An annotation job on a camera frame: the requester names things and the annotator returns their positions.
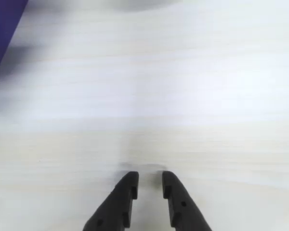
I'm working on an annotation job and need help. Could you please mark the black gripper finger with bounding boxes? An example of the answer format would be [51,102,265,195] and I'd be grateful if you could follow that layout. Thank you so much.
[161,170,213,231]
[82,171,140,231]

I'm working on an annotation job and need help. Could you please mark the blue plastic box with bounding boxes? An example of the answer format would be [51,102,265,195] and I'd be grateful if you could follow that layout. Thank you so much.
[0,0,29,85]

